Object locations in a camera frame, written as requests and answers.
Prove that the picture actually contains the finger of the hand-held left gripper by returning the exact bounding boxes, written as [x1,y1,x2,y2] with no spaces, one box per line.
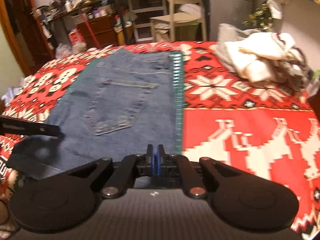
[43,124,62,138]

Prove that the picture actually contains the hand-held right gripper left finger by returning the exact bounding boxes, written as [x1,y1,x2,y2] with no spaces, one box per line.
[62,144,154,199]

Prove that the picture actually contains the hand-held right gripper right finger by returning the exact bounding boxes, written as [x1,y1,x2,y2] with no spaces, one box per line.
[157,144,253,199]

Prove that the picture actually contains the blue denim shorts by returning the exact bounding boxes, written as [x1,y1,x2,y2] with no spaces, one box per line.
[14,48,183,189]

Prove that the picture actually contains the green cutting mat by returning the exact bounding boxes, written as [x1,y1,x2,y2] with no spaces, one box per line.
[66,51,185,155]

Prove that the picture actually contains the red print plastic bag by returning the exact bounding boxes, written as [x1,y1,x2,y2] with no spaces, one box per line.
[55,43,73,58]

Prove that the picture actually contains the white sack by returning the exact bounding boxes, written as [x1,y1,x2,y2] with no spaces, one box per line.
[71,41,88,54]

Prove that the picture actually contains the red patterned blanket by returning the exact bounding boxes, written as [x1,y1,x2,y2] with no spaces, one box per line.
[0,41,320,235]

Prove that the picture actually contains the red cardboard box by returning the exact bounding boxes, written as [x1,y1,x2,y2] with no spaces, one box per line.
[68,29,84,47]

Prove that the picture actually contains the wooden door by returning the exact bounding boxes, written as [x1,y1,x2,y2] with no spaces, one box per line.
[0,0,55,77]

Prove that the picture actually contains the wooden drawer cabinet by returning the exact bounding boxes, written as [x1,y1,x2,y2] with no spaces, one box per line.
[76,15,118,48]

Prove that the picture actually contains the brown paper bag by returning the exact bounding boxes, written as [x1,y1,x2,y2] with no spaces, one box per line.
[115,25,127,45]

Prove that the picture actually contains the white waste bin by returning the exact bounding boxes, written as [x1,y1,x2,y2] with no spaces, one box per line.
[153,22,173,42]

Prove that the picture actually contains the dark desk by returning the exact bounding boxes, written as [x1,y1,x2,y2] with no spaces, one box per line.
[114,0,209,45]

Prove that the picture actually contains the white drawer unit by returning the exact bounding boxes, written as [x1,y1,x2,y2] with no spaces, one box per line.
[128,0,168,43]

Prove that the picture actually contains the green storage bin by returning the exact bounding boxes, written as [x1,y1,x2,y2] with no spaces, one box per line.
[174,22,202,42]

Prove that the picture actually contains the grey knit sweater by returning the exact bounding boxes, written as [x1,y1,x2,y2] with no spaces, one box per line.
[215,23,253,72]

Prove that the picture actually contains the white sweater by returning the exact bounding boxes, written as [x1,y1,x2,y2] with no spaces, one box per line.
[224,32,297,83]

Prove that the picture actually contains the white cardboard box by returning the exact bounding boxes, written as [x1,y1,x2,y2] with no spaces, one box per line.
[178,3,202,16]

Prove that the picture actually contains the striped knit sweater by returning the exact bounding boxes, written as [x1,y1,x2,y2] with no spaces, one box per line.
[272,34,315,92]

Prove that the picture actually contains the grey refrigerator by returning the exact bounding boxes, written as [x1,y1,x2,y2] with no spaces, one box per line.
[209,0,254,42]

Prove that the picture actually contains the small Christmas tree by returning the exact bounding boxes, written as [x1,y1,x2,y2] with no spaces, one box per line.
[241,1,274,32]

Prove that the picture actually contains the hanging white cloth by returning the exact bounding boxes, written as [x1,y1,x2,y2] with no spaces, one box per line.
[266,0,283,20]

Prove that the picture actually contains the red handled broom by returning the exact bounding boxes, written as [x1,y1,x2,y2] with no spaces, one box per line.
[77,6,102,49]

